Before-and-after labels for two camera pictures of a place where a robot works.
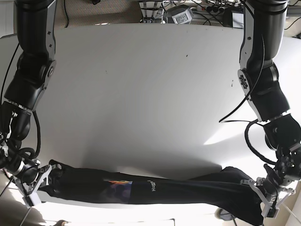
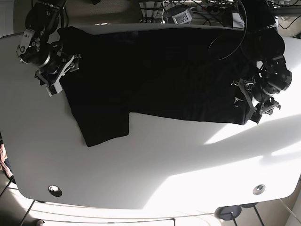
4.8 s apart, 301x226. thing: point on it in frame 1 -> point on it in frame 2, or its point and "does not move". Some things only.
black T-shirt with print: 228,189 -> 180,71
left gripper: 30,177 -> 50,77
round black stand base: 220,213 does not move
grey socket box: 179,14 does not move
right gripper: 271,195 -> 267,106
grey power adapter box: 238,20 does not move
